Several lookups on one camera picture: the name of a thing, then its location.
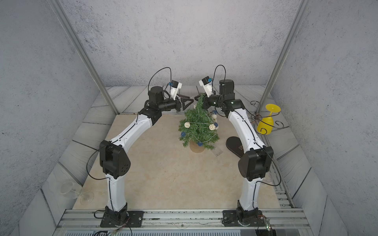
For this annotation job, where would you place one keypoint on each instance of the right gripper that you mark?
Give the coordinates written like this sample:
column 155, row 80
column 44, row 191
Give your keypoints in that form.
column 207, row 101

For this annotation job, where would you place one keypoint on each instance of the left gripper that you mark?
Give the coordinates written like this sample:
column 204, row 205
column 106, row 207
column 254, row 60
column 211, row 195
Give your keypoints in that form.
column 178, row 104

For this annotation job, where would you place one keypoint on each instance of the small green christmas tree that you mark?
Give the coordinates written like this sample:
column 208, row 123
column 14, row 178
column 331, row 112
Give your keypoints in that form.
column 198, row 125

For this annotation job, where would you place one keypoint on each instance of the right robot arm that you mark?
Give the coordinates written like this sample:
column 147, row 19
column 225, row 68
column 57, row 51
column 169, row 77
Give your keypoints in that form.
column 257, row 157

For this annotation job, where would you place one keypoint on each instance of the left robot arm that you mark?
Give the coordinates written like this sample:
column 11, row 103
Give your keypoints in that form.
column 113, row 154

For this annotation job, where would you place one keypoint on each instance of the black metal glass rack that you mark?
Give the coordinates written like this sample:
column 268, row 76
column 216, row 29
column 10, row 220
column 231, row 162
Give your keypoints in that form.
column 254, row 129

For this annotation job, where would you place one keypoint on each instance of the clear wine glass left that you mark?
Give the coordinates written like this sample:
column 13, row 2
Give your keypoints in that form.
column 75, row 191

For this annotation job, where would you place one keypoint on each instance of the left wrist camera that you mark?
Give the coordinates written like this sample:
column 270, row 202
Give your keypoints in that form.
column 174, row 89

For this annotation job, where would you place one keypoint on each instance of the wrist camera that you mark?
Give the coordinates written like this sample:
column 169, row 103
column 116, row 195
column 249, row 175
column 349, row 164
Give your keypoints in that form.
column 174, row 89
column 207, row 84

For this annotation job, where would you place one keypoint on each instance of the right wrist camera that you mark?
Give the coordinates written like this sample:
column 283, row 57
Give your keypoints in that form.
column 207, row 84

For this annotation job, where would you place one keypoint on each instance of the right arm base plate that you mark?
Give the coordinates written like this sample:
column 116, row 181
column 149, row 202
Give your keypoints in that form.
column 239, row 217

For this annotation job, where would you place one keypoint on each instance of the right frame post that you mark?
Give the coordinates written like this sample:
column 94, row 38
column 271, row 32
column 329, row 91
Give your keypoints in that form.
column 304, row 4

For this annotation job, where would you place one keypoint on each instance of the frame post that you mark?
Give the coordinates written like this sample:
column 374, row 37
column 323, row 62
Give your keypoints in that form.
column 304, row 4
column 68, row 28

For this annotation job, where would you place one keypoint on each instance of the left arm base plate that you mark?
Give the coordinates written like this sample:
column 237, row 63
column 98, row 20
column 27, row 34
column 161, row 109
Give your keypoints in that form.
column 112, row 219

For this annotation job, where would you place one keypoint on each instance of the left frame post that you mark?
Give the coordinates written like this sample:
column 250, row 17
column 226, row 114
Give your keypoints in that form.
column 68, row 28

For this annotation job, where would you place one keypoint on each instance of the aluminium mounting rail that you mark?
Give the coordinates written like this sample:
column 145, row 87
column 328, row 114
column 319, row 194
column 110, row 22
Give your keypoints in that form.
column 188, row 219

